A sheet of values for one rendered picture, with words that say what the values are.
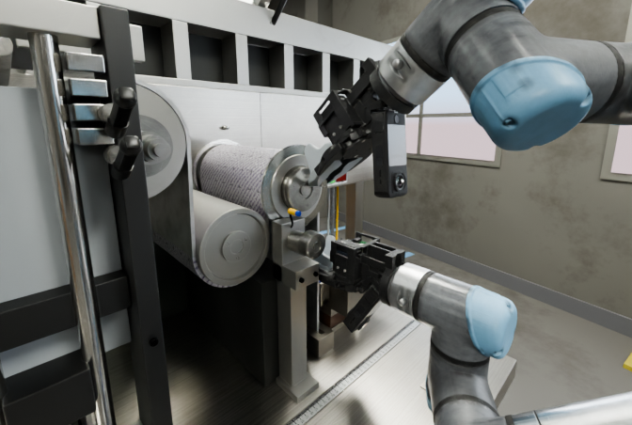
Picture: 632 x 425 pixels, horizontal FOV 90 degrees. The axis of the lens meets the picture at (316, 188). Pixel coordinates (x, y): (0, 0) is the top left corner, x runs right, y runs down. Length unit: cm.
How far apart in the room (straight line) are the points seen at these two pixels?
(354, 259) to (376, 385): 25
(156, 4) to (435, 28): 60
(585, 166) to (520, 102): 256
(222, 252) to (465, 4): 42
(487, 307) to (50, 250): 44
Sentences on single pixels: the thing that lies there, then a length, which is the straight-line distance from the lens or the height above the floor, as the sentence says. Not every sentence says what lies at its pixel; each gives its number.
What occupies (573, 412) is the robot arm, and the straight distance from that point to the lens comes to 43.
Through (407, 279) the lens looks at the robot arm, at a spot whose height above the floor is 114.
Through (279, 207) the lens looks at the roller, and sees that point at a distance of 52.
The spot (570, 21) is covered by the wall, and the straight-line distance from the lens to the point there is 297.
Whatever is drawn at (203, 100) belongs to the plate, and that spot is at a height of 141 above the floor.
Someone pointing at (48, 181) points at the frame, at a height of 132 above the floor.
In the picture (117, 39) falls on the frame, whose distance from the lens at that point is 29.
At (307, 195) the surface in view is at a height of 124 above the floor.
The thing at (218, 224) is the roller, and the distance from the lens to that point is 48.
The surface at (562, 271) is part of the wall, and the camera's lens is 303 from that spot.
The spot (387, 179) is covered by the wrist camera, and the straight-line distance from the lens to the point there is 41.
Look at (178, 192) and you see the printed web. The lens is 49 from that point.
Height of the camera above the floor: 136
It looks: 12 degrees down
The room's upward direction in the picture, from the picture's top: straight up
